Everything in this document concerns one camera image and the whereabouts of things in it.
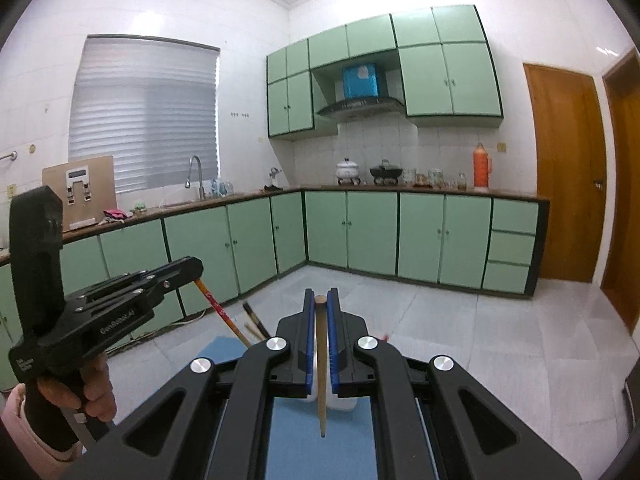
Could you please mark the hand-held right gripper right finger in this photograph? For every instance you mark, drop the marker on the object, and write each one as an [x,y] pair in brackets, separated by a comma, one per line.
[334,360]

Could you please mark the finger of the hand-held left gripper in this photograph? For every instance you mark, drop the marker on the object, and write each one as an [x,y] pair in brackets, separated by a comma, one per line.
[150,275]
[145,296]

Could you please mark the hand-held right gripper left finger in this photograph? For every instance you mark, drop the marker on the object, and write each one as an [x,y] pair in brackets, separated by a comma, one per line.
[310,360]

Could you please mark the white plastic utensil container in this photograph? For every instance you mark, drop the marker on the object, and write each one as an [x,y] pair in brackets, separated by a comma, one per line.
[342,403]

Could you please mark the black chopstick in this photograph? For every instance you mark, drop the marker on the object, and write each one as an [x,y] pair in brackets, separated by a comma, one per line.
[256,319]

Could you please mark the red chopstick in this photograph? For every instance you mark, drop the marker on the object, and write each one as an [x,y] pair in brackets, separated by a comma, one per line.
[222,314]

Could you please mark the person's left hand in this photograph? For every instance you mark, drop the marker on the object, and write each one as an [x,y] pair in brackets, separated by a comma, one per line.
[100,390]

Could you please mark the green base cabinets with sink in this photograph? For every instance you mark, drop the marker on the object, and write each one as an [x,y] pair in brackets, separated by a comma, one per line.
[200,250]

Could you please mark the pink cloth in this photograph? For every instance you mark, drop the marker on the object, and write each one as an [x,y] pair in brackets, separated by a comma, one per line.
[116,215]

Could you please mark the blue table mat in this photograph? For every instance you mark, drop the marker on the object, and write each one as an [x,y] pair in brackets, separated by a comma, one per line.
[300,445]

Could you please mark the cardboard box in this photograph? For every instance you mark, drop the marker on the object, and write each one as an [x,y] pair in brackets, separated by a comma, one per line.
[95,185]

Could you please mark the metal faucet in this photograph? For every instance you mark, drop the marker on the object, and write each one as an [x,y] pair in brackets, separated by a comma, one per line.
[196,170]

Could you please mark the green base cabinets with drawers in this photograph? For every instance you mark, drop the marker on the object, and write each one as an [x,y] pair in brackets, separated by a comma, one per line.
[370,230]

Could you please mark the grey window blind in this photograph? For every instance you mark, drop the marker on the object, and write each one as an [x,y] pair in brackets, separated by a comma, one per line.
[145,115]

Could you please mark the white pot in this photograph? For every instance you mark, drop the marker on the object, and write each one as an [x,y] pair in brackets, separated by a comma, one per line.
[348,170]

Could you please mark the black wok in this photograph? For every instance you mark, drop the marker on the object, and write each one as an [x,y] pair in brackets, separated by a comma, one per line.
[386,172]

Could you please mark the glass jar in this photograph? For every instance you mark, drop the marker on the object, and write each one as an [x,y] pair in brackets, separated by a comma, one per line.
[410,177]
[461,181]
[436,178]
[422,179]

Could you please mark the orange thermos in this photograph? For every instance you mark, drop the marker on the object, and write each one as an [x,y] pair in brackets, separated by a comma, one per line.
[482,170]

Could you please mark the range hood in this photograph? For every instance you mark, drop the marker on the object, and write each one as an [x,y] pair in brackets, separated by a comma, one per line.
[360,106]

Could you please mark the blue box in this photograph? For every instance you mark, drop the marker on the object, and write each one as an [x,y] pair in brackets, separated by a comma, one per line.
[360,81]

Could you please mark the dark object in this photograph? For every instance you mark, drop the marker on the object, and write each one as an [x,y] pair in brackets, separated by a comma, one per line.
[632,395]

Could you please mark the wall hooks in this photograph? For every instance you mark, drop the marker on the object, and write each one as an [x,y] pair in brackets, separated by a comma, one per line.
[240,115]

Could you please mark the metal towel rail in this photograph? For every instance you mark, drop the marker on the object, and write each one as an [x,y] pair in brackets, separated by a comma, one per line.
[9,156]

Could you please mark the green wall cabinet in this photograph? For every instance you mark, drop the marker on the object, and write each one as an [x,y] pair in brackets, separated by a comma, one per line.
[290,90]
[350,40]
[450,75]

